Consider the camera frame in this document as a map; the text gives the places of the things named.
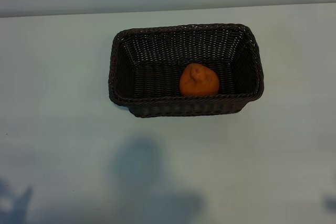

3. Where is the dark brown woven wicker basket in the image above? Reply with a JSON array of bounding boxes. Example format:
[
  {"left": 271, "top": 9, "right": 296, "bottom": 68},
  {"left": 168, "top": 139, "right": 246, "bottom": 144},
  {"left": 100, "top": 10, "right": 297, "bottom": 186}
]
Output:
[{"left": 107, "top": 23, "right": 265, "bottom": 118}]

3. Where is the orange fruit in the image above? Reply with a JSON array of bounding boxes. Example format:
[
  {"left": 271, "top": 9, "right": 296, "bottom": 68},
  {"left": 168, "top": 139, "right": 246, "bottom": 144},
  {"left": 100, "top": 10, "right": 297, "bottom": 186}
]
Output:
[{"left": 178, "top": 62, "right": 220, "bottom": 97}]

